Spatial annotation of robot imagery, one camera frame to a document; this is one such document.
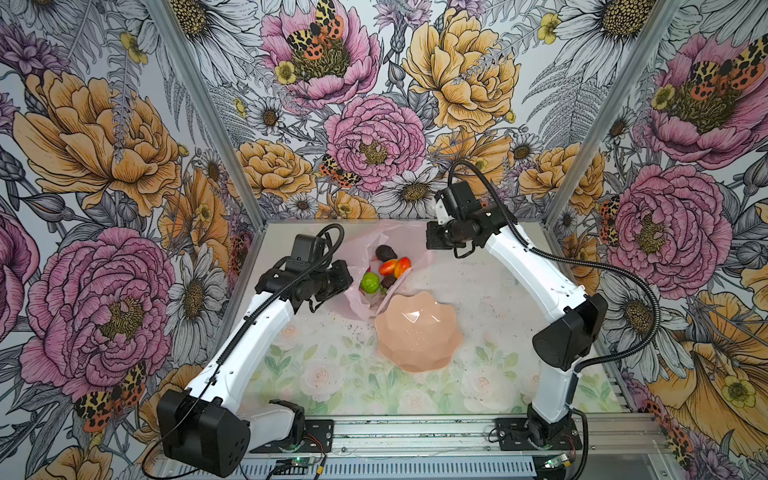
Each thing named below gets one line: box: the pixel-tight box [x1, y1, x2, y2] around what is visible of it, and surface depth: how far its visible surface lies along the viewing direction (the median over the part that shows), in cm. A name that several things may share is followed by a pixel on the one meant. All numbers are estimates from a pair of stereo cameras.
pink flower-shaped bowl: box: [375, 291, 464, 373], surface depth 93 cm
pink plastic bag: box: [328, 219, 433, 319], surface depth 88 cm
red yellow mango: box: [379, 259, 399, 276], surface depth 106 cm
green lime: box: [361, 272, 381, 294], surface depth 99 cm
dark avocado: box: [375, 245, 398, 262], surface depth 111 cm
